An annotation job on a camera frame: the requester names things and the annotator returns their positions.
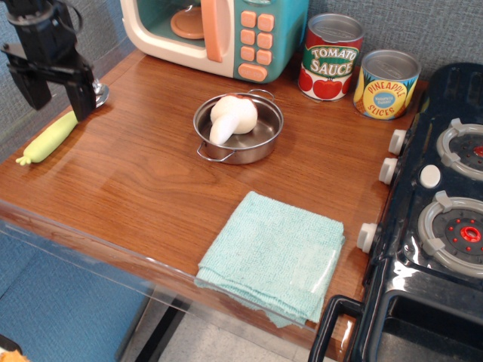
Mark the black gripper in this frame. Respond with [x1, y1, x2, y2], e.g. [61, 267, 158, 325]
[2, 14, 97, 121]

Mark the spoon with yellow-green handle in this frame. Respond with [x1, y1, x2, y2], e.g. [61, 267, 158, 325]
[15, 83, 110, 166]

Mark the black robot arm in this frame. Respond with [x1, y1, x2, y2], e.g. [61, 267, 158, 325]
[1, 1, 97, 121]

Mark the light blue cloth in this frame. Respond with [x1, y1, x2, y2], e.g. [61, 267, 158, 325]
[195, 192, 345, 328]

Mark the white toy mushroom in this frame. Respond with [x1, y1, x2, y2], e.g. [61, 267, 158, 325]
[209, 95, 258, 146]

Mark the teal toy microwave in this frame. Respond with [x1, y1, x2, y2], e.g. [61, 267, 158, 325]
[121, 1, 309, 84]

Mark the small steel pan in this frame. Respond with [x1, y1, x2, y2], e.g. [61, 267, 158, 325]
[193, 89, 284, 165]

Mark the clear acrylic barrier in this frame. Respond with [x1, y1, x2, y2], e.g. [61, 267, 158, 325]
[1, 51, 315, 347]

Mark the orange object at corner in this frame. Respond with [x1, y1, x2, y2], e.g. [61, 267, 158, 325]
[1, 335, 29, 362]

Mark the tomato sauce can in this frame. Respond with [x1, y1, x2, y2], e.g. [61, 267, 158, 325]
[298, 13, 365, 101]

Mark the pineapple slices can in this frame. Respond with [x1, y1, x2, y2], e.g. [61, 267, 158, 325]
[353, 49, 421, 120]

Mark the black toy stove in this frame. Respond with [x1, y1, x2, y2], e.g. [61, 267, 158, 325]
[309, 63, 482, 361]

